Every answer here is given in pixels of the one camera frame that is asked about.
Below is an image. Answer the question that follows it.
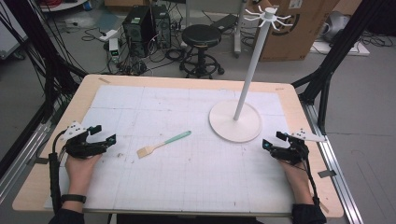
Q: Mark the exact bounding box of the black wrist watch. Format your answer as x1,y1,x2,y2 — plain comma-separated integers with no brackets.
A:
60,193,88,205

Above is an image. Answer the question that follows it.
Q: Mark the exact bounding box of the person's right hand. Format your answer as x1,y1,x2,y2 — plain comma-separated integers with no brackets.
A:
278,159,315,205

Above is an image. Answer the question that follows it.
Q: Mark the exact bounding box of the aluminium rail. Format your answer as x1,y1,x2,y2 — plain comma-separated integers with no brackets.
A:
299,102,364,224
0,121,53,204

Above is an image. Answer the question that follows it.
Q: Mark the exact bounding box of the black metal frame strut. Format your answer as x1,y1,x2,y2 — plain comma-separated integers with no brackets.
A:
0,0,89,175
291,0,380,135

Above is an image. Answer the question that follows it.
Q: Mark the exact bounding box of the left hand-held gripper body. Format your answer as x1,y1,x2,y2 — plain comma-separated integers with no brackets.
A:
60,120,108,160

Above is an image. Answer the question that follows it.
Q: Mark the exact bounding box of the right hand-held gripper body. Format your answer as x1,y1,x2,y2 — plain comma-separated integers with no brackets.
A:
270,127,327,166

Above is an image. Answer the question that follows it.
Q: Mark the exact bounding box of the black round stool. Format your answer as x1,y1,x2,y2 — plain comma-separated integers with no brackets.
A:
178,23,226,80

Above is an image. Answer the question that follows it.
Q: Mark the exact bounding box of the white grid mat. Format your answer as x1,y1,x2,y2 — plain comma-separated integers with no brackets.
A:
44,84,296,215

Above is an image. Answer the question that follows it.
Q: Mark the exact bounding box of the teal handled wooden spatula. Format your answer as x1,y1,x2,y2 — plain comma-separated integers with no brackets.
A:
135,130,192,160

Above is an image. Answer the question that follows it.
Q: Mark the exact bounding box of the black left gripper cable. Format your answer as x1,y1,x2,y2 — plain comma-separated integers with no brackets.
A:
48,130,69,217

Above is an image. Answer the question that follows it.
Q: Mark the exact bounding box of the large black computer tower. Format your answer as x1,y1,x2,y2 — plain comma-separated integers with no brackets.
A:
121,5,157,59

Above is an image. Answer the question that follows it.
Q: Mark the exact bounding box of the grey bag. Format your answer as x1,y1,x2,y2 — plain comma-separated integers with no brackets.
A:
321,10,352,44

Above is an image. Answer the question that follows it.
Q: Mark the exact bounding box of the white hook rack stand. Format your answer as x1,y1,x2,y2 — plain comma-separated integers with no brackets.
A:
207,5,295,144

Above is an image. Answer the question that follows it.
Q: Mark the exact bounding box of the slim black computer tower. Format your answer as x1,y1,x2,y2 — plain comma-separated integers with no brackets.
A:
151,4,173,49

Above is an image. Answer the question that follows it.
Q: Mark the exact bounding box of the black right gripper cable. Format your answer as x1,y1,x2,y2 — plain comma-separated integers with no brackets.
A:
302,154,322,207

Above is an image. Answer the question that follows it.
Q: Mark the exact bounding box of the white foam board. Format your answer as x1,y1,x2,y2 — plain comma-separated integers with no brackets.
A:
310,39,372,58

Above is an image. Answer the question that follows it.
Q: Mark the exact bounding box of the tangle of black floor cables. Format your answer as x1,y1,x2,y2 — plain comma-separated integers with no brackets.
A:
80,26,188,77

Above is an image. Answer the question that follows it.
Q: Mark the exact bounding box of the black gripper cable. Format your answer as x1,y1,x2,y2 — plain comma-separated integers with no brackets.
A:
302,154,322,207
48,130,69,217

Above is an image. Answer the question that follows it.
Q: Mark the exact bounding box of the person's left hand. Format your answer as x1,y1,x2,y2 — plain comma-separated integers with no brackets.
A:
64,153,103,197

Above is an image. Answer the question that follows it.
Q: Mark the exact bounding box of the grey metal stand post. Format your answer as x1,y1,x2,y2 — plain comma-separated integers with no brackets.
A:
233,0,248,59

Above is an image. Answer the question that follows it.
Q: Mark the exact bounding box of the brown cardboard box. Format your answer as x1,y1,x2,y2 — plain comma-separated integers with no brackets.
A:
252,0,341,63

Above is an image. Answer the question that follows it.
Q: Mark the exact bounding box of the white device with green display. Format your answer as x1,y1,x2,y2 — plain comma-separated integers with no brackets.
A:
107,37,121,63

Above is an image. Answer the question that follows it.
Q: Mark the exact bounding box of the white power strip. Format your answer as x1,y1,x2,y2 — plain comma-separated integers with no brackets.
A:
98,28,121,43

